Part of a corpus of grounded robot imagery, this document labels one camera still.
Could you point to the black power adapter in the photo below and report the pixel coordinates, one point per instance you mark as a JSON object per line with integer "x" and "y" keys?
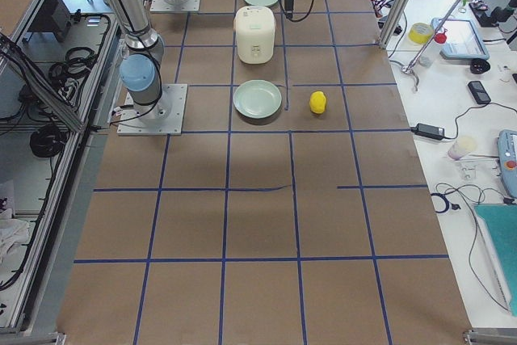
{"x": 428, "y": 131}

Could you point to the yellow tape roll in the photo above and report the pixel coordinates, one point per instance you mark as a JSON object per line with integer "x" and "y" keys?
{"x": 420, "y": 33}

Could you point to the blue tablet teach pendant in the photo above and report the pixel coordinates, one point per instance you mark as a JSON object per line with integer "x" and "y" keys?
{"x": 462, "y": 43}

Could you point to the plastic cup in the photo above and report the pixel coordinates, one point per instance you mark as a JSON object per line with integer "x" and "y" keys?
{"x": 462, "y": 146}

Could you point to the yellow lemon toy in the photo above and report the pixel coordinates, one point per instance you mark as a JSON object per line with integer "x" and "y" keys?
{"x": 317, "y": 102}

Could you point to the black phone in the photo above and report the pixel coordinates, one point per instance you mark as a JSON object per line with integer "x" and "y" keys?
{"x": 479, "y": 93}

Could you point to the aluminium frame post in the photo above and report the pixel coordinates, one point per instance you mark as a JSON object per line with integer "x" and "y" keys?
{"x": 398, "y": 1}

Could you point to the teal cutting mat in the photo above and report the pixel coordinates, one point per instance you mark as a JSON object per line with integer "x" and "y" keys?
{"x": 500, "y": 220}

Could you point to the white cloth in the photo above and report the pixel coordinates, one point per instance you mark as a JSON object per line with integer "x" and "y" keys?
{"x": 14, "y": 232}

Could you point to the near green plate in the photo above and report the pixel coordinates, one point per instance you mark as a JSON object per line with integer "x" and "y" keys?
{"x": 257, "y": 99}

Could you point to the cream rice cooker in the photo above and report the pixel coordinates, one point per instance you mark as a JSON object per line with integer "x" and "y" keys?
{"x": 255, "y": 27}

